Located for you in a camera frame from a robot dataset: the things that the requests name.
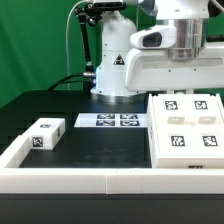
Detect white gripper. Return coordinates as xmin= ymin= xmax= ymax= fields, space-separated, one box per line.
xmin=125 ymin=43 xmax=224 ymax=91

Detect white cabinet door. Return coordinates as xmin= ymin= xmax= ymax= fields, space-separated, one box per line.
xmin=147 ymin=94 xmax=194 ymax=161
xmin=193 ymin=94 xmax=224 ymax=158

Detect white cabinet body box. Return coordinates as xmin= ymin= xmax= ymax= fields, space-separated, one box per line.
xmin=147 ymin=94 xmax=224 ymax=169

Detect white cabinet top block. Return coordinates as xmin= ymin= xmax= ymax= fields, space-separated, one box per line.
xmin=23 ymin=118 xmax=65 ymax=150

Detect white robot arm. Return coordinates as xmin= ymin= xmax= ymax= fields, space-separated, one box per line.
xmin=91 ymin=0 xmax=224 ymax=100

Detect white U-shaped fence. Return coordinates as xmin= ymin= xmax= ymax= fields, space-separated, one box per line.
xmin=0 ymin=135 xmax=224 ymax=194

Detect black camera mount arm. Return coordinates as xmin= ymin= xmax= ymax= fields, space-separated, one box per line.
xmin=74 ymin=2 xmax=104 ymax=78

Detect white marker base plate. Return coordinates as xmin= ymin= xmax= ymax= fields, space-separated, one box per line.
xmin=74 ymin=113 xmax=147 ymax=128

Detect black cable bundle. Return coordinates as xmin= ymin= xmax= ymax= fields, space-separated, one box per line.
xmin=48 ymin=72 xmax=97 ymax=92

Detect white cable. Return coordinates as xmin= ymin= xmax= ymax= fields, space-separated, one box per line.
xmin=65 ymin=0 xmax=88 ymax=92

